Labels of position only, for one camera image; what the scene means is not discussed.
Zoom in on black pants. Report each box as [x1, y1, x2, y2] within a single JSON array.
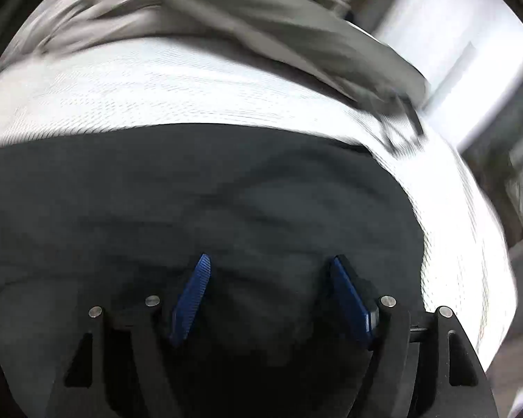
[[0, 124, 428, 418]]

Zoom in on white patterned bed mattress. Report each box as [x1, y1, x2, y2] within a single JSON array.
[[0, 37, 519, 375]]

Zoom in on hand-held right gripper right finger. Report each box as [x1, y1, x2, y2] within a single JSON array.
[[329, 255, 500, 418]]

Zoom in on white curtain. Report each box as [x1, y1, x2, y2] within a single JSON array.
[[375, 0, 523, 151]]

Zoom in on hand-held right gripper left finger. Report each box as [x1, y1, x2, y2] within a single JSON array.
[[48, 253, 212, 418]]

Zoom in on dark grey blanket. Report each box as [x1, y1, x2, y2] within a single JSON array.
[[148, 0, 430, 157]]

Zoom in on light grey duvet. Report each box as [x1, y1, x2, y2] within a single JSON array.
[[0, 0, 184, 68]]

